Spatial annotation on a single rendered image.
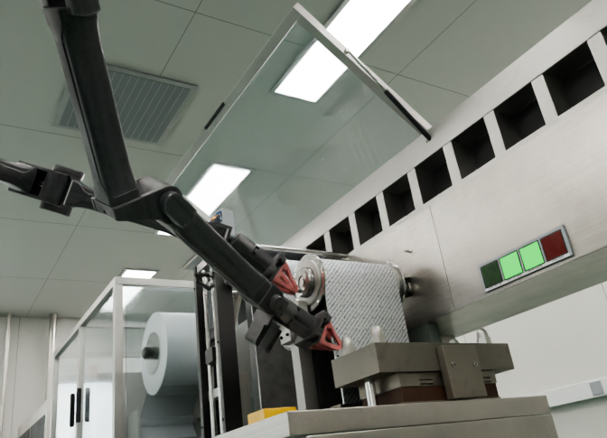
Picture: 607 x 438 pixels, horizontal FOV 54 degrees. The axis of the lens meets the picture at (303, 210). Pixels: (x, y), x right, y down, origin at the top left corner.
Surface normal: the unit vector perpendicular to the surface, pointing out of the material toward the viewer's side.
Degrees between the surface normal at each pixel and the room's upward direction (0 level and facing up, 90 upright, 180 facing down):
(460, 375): 90
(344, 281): 90
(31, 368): 90
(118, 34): 180
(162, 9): 180
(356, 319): 90
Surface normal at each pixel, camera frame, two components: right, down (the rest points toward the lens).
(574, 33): -0.85, -0.12
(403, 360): 0.51, -0.43
